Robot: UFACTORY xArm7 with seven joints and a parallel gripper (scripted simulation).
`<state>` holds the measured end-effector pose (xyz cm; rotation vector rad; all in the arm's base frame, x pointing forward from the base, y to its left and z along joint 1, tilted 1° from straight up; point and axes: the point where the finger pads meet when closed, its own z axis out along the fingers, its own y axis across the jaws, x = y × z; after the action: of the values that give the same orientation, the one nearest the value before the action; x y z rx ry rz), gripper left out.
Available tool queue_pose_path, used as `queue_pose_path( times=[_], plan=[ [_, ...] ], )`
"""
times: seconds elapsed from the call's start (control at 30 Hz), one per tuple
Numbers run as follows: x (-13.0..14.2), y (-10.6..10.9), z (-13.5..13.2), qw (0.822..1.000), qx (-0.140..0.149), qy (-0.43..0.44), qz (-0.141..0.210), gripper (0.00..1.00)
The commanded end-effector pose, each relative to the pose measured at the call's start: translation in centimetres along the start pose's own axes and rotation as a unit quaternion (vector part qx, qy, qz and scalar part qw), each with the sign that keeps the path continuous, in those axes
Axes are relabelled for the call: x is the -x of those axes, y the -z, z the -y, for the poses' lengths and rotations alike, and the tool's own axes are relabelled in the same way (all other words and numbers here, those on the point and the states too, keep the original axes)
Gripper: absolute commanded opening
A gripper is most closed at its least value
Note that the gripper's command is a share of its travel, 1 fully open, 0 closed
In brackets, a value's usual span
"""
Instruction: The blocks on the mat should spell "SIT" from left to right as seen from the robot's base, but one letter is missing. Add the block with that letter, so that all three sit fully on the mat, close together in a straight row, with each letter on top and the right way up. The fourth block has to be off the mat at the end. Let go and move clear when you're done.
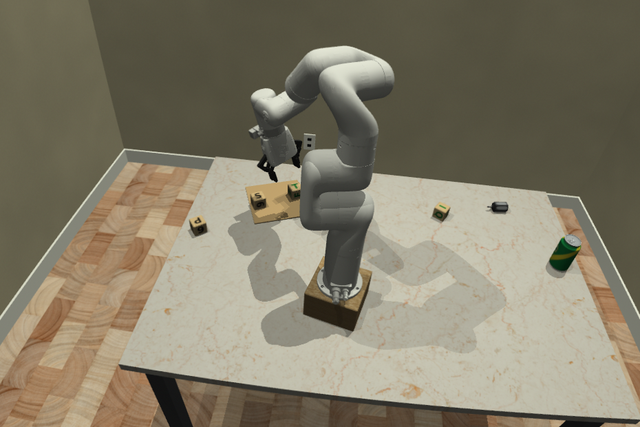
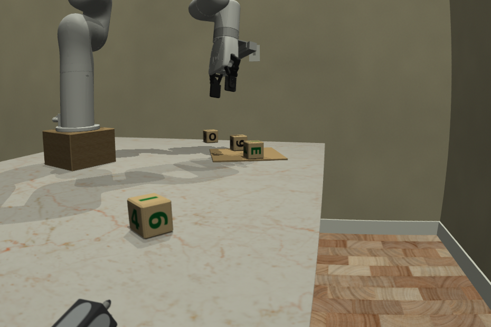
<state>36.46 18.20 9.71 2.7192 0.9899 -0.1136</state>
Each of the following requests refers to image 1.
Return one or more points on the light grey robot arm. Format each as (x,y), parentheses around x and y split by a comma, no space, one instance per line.
(332,180)

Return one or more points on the tan mat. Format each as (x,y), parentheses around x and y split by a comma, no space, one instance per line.
(279,205)

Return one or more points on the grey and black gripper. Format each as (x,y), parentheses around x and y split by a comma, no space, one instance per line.
(278,150)

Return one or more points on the green drink can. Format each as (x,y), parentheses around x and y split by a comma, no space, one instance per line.
(565,252)

